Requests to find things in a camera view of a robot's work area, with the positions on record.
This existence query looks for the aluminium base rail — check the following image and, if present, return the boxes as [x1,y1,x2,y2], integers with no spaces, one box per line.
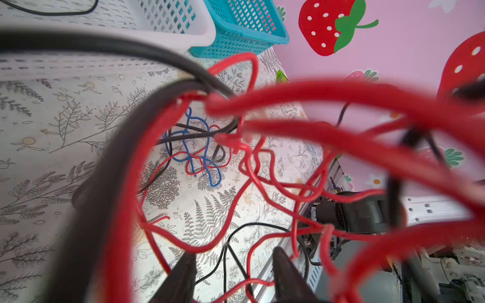
[271,160,350,302]

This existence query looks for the teal plastic basket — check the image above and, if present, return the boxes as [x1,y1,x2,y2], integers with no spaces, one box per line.
[189,0,289,59]

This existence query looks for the middle white plastic basket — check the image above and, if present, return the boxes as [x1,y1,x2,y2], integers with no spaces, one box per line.
[1,0,216,80]

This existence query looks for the floral table cloth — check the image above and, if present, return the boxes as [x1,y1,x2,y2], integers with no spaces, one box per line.
[0,47,327,303]

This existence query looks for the blue cables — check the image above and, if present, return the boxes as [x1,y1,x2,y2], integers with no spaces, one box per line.
[162,107,224,188]

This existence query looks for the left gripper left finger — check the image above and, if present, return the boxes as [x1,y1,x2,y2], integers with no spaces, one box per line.
[149,252,197,303]

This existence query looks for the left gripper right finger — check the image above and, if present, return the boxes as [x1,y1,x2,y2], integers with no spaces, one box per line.
[272,247,320,303]

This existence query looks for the black cable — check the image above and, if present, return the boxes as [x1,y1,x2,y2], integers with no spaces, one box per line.
[0,0,100,16]

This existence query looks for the red cables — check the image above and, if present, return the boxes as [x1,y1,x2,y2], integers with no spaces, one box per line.
[100,52,485,303]

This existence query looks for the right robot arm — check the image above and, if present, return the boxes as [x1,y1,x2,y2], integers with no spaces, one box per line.
[310,195,472,234]

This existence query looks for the green candy wrapper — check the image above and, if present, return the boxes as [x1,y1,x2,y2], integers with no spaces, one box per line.
[276,70,289,83]

